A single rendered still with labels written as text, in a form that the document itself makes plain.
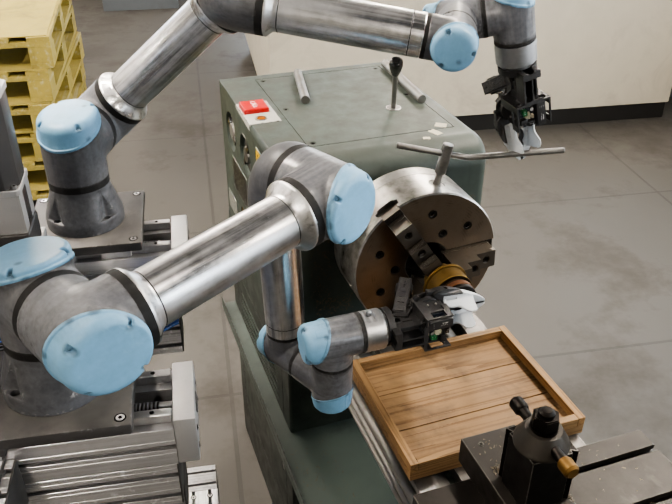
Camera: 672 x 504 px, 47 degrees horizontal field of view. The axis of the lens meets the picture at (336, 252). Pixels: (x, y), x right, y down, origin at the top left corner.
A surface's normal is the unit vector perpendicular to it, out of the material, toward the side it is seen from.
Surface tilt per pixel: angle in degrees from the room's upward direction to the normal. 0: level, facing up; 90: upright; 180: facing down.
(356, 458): 0
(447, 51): 90
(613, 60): 90
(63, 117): 7
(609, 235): 0
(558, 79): 90
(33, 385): 72
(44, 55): 90
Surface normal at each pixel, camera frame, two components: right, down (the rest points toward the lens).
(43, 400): 0.14, 0.25
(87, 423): 0.00, -0.85
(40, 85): 0.19, 0.52
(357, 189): 0.78, 0.32
